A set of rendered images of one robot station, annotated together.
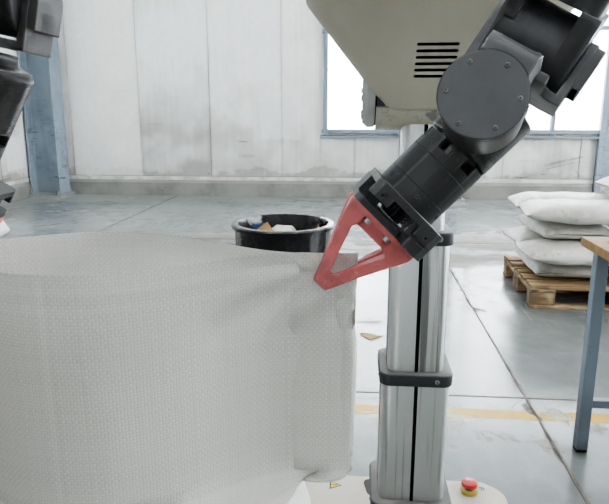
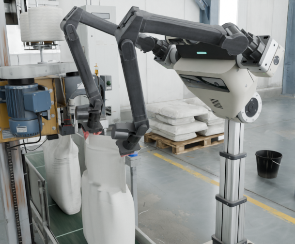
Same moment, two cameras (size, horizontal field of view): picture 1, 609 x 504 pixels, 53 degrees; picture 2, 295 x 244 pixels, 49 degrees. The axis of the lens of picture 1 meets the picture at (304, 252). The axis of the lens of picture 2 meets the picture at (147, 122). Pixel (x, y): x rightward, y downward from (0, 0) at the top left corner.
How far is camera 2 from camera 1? 1.29 m
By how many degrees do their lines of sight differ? 51
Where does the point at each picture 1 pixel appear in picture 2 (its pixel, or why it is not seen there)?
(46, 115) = not seen: outside the picture
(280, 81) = not seen: outside the picture
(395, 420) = (217, 211)
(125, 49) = not seen: outside the picture
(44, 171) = (289, 83)
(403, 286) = (221, 169)
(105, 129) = not seen: outside the picture
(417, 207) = (123, 146)
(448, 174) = (126, 142)
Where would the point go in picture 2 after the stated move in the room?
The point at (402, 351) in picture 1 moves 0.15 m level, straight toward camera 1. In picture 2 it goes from (221, 190) to (198, 196)
